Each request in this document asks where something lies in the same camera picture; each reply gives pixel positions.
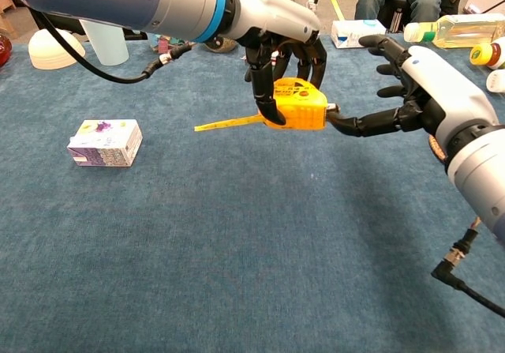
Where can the white blue milk carton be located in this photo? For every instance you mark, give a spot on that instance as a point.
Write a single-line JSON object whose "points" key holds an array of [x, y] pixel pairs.
{"points": [[349, 35]]}

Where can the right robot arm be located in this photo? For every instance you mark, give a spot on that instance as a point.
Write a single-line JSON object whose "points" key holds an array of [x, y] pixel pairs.
{"points": [[483, 175]]}

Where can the yellow tape measure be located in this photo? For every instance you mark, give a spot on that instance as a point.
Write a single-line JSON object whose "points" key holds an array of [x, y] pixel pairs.
{"points": [[301, 110]]}

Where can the white upturned bowl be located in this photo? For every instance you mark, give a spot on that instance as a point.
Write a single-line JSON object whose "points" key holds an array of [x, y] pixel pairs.
{"points": [[53, 51]]}

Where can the swivel stool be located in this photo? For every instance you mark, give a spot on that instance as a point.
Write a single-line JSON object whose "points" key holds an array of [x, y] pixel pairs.
{"points": [[394, 11]]}

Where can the pale blue plastic pitcher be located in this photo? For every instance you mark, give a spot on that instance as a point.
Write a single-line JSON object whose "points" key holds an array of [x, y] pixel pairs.
{"points": [[108, 47]]}

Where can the yellow liquid bottle white cap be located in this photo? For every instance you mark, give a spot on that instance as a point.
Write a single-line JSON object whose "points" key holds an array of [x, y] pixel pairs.
{"points": [[461, 31]]}

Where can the blue table mat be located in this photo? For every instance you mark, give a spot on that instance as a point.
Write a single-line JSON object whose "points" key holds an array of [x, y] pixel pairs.
{"points": [[236, 230]]}

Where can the black-lidded glass seed jar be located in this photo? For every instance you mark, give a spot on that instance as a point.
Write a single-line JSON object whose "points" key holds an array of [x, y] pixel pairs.
{"points": [[221, 46]]}

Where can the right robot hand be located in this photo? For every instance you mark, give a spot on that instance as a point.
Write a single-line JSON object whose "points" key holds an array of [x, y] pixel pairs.
{"points": [[446, 88]]}

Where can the round woven coaster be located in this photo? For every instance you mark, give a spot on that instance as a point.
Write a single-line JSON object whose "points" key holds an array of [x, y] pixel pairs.
{"points": [[437, 147]]}

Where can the purple white drink carton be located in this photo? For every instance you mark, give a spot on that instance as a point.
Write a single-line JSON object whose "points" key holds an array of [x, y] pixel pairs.
{"points": [[104, 143]]}

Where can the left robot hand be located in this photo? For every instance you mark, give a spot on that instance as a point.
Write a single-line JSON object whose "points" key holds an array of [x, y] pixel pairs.
{"points": [[276, 17]]}

